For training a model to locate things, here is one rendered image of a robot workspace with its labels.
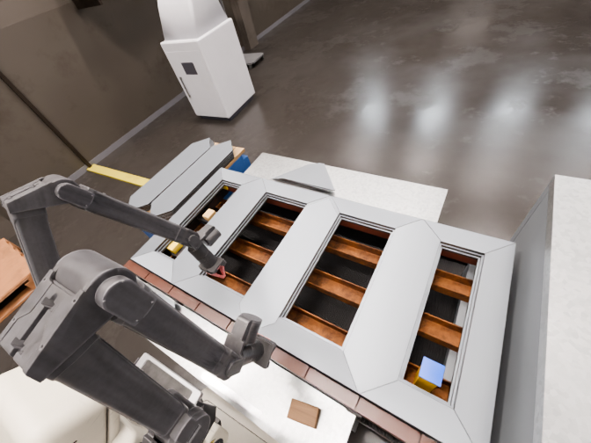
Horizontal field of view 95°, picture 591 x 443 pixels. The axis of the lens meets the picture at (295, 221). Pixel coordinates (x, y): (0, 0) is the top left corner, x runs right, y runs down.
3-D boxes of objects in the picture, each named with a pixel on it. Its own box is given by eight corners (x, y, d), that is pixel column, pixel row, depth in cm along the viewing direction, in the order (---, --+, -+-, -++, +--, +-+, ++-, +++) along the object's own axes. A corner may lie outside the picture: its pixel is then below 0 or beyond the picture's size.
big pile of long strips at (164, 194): (205, 141, 212) (201, 134, 207) (244, 148, 194) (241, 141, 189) (124, 213, 174) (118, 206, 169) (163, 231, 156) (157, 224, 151)
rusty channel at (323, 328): (169, 246, 163) (164, 241, 159) (495, 408, 88) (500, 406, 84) (159, 257, 159) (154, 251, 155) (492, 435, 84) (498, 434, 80)
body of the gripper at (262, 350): (247, 330, 80) (233, 332, 73) (276, 344, 75) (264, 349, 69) (239, 352, 79) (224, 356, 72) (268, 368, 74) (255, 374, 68)
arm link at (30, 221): (-15, 180, 57) (-6, 188, 52) (64, 171, 68) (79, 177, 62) (47, 343, 73) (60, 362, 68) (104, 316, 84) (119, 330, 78)
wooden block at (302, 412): (289, 418, 96) (286, 417, 93) (295, 399, 100) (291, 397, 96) (316, 429, 93) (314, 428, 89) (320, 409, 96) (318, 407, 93)
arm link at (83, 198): (36, 192, 65) (51, 200, 59) (49, 170, 66) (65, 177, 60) (180, 243, 100) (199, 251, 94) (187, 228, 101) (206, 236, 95)
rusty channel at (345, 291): (192, 221, 173) (187, 217, 169) (503, 349, 97) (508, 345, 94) (183, 231, 169) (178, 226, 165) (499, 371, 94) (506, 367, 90)
